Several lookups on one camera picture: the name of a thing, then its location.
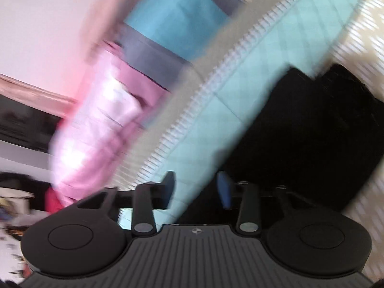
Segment red clothes pile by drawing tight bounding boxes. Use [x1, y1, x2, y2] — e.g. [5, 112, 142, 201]
[45, 184, 69, 215]

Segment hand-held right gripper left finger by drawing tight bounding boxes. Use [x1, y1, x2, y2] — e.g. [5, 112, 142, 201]
[76, 171, 176, 236]

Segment black pants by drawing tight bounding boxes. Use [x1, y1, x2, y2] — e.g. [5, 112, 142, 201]
[177, 63, 384, 226]

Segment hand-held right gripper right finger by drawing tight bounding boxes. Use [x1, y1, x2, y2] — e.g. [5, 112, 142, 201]
[216, 171, 319, 233]

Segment blue grey striped pillow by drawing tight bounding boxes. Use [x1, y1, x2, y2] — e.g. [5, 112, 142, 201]
[115, 0, 258, 92]

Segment pink pillow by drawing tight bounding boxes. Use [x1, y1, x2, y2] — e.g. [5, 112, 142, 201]
[47, 40, 170, 205]

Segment patterned quilt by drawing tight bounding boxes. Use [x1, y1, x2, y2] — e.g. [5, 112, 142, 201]
[111, 0, 384, 248]

